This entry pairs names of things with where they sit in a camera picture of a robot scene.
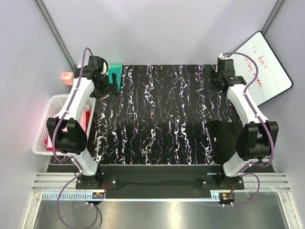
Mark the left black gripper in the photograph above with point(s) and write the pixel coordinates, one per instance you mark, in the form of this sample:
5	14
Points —
110	88

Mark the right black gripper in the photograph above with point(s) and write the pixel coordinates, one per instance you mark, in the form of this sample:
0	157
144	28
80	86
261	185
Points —
213	73

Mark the pink t shirt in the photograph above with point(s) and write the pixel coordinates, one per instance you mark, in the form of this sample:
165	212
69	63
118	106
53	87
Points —
84	124

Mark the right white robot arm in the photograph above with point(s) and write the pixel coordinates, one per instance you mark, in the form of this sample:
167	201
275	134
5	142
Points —
238	146

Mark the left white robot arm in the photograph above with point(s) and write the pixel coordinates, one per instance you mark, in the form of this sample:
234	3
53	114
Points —
67	133

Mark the green cutting mat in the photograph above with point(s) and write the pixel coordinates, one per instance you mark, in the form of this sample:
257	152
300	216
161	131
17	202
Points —
115	76

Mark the pink cube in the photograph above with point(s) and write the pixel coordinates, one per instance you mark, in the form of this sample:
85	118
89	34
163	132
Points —
67	78

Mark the white plastic laundry basket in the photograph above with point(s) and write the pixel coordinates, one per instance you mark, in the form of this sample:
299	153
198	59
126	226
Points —
55	104

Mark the white whiteboard with red writing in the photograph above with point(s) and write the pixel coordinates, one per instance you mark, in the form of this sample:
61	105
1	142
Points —
272	78

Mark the black marble pattern mat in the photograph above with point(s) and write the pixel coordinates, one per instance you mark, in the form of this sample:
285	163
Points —
158	118

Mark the aluminium rail frame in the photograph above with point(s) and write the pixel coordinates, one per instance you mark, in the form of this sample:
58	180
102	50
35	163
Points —
265	203

